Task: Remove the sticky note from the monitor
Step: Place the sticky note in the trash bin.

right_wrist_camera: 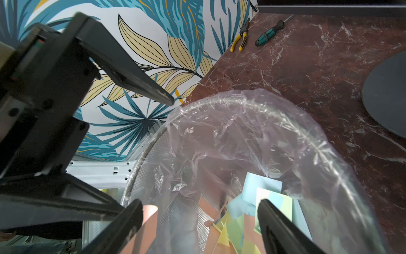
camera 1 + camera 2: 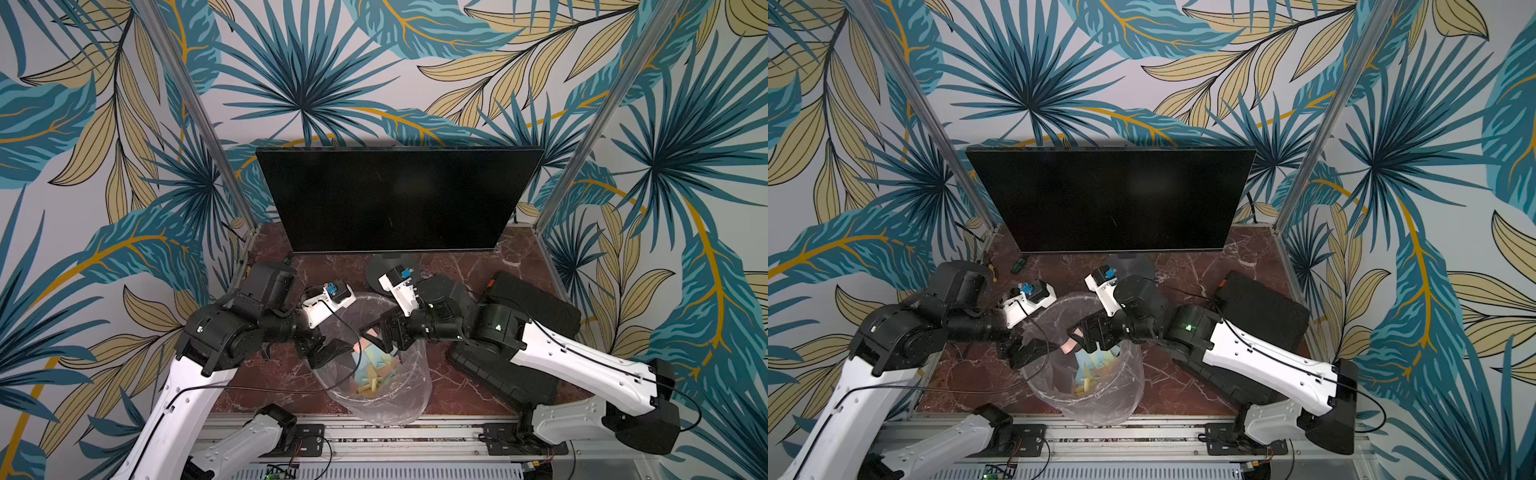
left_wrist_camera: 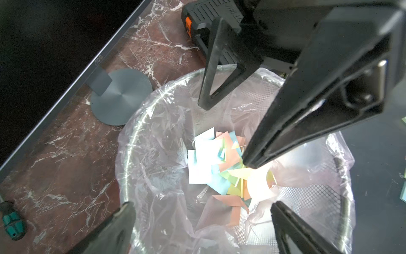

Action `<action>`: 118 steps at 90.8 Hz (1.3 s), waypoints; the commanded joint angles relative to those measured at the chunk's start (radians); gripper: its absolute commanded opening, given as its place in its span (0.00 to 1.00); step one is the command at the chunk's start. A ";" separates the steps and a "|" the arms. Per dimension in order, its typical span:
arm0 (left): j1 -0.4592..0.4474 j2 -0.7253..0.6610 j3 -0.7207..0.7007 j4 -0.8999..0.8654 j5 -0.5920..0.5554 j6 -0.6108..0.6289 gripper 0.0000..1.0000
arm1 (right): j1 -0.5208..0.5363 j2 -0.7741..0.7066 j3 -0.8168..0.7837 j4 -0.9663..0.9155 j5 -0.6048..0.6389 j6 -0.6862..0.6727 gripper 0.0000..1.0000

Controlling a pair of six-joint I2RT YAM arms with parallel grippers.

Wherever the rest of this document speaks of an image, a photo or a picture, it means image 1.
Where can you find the pile of discarded sticky notes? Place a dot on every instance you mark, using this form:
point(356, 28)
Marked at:
point(234, 228)

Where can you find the green handled screwdriver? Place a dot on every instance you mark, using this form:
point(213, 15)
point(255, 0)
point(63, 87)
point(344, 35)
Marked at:
point(267, 36)

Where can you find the yellow handled pliers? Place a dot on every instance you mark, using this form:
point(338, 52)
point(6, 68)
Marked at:
point(242, 35)

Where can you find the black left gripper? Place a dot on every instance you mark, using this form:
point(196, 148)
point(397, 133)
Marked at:
point(43, 83)

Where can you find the small pink sticky strip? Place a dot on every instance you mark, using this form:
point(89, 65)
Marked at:
point(141, 242)

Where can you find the clear plastic lined waste bin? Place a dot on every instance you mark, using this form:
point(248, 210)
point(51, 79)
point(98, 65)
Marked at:
point(210, 158)

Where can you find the grey round monitor stand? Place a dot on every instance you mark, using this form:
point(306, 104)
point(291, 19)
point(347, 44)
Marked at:
point(384, 94)

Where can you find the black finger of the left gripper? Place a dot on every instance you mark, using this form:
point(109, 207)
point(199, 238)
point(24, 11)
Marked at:
point(104, 49)
point(53, 198)

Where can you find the black computer monitor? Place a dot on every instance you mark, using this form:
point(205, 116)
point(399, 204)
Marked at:
point(355, 8)

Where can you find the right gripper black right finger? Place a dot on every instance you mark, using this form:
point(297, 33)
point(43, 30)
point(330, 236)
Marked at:
point(280, 235)

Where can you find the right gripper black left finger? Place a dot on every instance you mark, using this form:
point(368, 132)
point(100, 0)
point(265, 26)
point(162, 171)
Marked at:
point(111, 240)

